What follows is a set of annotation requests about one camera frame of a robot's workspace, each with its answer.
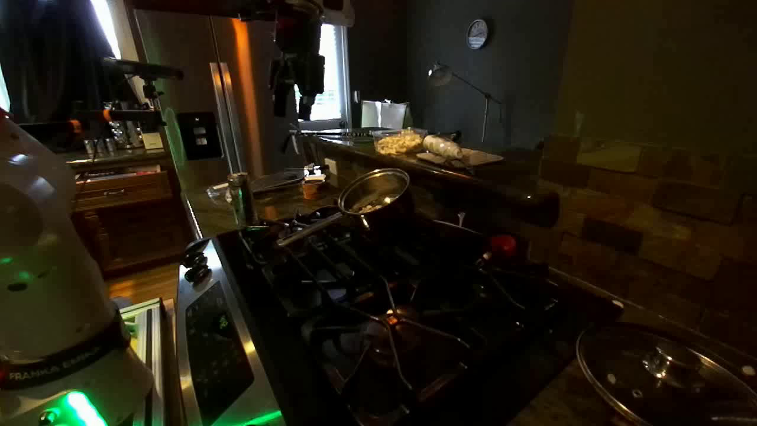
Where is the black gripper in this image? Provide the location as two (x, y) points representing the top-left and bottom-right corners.
(270, 0), (327, 122)

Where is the black gas stove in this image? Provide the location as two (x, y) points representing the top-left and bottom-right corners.
(173, 198), (624, 426)

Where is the bright window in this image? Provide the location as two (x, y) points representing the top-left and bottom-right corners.
(302, 20), (352, 127)

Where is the clear plastic box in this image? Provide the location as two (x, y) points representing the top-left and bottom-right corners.
(360, 97), (412, 133)

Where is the small orange jar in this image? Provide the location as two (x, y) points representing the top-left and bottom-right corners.
(298, 174), (327, 204)

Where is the stainless steel refrigerator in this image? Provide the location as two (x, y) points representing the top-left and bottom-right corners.
(132, 9), (285, 180)

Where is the clear container of snacks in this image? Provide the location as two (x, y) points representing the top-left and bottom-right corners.
(373, 127), (428, 159)

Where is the dark bottle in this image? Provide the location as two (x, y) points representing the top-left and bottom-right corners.
(225, 169), (257, 227)

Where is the stainless steel saucepan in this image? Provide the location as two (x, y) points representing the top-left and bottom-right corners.
(270, 166), (417, 248)

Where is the silver desk lamp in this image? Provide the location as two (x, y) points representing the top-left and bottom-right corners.
(424, 61), (510, 149)

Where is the white placemat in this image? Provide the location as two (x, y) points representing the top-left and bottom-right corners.
(414, 143), (507, 169)

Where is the wooden shelf cabinet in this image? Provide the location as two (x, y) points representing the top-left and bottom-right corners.
(65, 149), (195, 275)

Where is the small red knob object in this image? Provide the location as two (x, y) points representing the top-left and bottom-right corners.
(488, 231), (521, 259)

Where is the glass pot lid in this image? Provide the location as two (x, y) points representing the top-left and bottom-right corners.
(572, 320), (757, 426)

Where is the round wall clock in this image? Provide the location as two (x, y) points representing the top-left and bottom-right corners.
(463, 17), (491, 52)

